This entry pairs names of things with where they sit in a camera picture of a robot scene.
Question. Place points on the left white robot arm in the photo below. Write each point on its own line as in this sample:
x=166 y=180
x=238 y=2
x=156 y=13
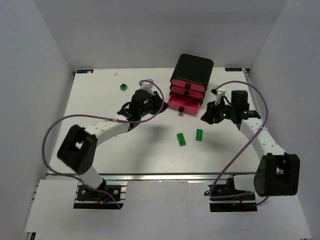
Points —
x=78 y=148

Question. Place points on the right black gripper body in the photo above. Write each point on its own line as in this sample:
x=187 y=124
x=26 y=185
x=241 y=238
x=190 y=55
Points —
x=213 y=113

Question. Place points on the blue label sticker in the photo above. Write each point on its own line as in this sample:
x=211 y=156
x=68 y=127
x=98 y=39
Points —
x=233 y=69
x=84 y=71

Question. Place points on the pink drawer with black knob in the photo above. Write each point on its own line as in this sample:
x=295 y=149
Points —
x=192 y=85

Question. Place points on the long green lego brick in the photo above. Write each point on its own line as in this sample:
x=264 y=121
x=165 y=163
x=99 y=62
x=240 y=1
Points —
x=181 y=139
x=199 y=135

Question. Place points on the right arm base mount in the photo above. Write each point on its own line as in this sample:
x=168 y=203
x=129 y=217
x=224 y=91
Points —
x=227 y=199

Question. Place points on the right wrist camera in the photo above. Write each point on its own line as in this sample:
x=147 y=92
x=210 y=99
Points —
x=219 y=92

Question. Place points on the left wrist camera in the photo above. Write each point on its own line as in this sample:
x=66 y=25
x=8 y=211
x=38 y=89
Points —
x=146 y=85

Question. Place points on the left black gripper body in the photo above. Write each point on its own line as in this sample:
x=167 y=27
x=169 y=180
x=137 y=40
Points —
x=155 y=103

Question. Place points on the blue label sticker left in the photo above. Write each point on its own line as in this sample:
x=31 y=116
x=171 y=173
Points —
x=84 y=71

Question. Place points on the small dark green lego cube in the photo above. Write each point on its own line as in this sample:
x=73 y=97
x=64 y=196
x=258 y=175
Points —
x=123 y=87

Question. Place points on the black drawer housing box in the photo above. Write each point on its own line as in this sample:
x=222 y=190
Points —
x=193 y=68

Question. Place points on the blue label sticker right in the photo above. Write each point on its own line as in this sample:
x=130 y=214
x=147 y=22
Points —
x=233 y=69

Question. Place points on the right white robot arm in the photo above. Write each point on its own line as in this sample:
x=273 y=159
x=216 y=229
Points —
x=278 y=171

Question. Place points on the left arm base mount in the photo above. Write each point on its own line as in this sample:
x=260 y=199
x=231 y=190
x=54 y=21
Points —
x=87 y=199

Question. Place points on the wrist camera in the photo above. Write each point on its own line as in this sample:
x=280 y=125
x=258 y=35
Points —
x=219 y=92
x=146 y=85

